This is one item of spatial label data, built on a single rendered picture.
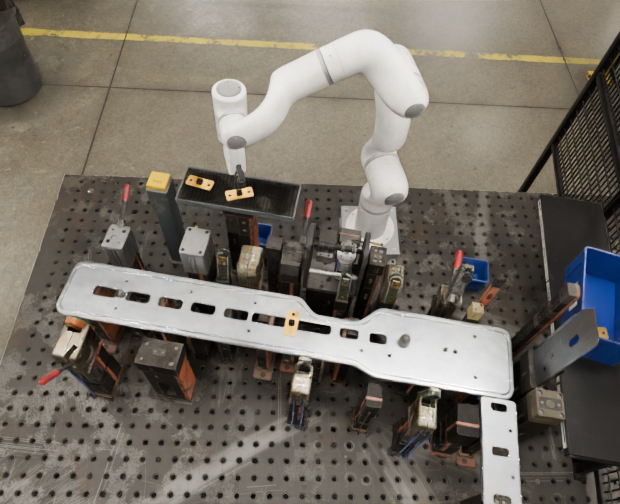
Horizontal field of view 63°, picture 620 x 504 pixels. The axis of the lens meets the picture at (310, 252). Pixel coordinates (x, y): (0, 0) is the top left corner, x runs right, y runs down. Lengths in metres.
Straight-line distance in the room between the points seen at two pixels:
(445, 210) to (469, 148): 1.36
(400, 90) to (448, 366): 0.79
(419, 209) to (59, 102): 2.57
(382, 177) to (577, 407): 0.86
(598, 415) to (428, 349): 0.49
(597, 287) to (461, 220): 0.65
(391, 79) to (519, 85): 2.93
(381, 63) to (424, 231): 1.03
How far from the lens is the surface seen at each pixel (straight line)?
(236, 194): 1.60
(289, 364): 1.81
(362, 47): 1.27
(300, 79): 1.28
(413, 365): 1.55
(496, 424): 1.57
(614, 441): 1.68
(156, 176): 1.69
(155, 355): 1.52
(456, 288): 1.56
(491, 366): 1.62
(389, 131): 1.50
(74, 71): 4.09
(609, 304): 1.86
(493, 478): 1.53
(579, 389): 1.68
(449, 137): 3.60
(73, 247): 2.18
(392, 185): 1.62
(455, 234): 2.20
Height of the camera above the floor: 2.41
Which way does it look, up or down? 58 degrees down
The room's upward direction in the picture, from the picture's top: 6 degrees clockwise
